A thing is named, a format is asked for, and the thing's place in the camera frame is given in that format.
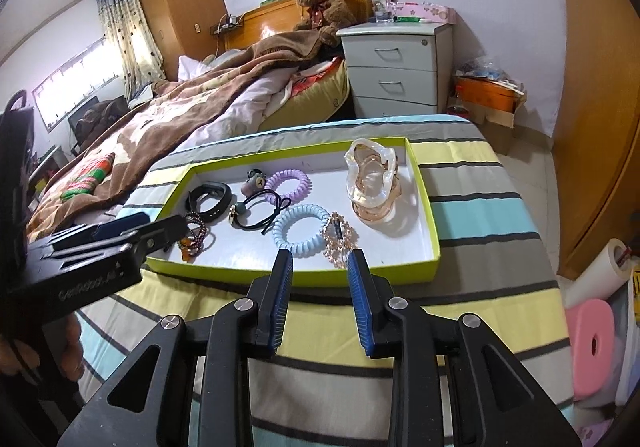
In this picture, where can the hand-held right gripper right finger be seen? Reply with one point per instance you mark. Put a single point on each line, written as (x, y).
(360, 307)

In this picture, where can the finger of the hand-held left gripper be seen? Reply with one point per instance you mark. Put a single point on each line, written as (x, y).
(160, 234)
(122, 223)

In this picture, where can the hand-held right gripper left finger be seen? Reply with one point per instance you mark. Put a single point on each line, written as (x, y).
(280, 297)

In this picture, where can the gold rhinestone hair clip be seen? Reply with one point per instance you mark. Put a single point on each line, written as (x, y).
(340, 237)

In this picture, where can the green-edged white tray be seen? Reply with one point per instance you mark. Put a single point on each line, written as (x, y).
(320, 164)

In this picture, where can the person's left hand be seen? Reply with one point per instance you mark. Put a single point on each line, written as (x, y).
(70, 352)

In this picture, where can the green red plaid pillow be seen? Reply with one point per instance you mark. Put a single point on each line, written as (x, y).
(85, 177)

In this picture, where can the black wristband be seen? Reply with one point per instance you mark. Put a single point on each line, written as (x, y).
(220, 205)

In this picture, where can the dark clothes pile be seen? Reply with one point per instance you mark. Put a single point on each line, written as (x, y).
(100, 119)

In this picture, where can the rose gold hair claw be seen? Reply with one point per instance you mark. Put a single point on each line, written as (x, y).
(370, 199)

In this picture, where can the brown fleece blanket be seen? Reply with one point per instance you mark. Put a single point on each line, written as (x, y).
(165, 122)

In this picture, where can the window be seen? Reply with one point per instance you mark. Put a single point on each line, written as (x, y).
(75, 82)

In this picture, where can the patterned curtain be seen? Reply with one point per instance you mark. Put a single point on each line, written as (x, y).
(130, 37)

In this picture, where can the yellow mattress sheet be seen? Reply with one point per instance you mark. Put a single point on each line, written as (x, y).
(310, 109)

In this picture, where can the red patterned cloth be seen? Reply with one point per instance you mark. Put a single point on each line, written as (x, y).
(312, 77)

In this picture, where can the power strip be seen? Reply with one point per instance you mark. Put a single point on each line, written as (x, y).
(227, 24)

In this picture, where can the wooden corner cabinet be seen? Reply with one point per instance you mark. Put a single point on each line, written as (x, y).
(175, 2)

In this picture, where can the cardboard box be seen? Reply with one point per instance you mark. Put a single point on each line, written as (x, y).
(500, 127)

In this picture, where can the wooden headboard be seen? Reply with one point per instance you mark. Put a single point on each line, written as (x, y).
(260, 27)

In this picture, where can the pink plastic stool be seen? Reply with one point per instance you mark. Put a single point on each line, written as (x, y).
(590, 347)

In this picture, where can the white paper roll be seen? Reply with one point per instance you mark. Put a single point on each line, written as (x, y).
(595, 277)

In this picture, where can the grey three-drawer nightstand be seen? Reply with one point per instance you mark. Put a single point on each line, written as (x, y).
(395, 72)

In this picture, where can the orange box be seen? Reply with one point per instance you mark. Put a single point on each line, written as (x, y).
(485, 94)

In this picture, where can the plastic bags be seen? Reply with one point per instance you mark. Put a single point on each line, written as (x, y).
(487, 69)

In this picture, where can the clear plastic bin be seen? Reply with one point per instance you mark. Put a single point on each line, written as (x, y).
(627, 342)

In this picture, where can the brown teddy bear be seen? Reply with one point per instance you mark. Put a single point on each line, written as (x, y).
(325, 7)

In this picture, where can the small bottles on nightstand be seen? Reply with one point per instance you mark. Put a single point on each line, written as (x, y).
(384, 9)

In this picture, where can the pink floral tissue box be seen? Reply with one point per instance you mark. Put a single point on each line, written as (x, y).
(430, 13)

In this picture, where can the large wooden wardrobe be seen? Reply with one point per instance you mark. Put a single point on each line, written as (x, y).
(600, 102)

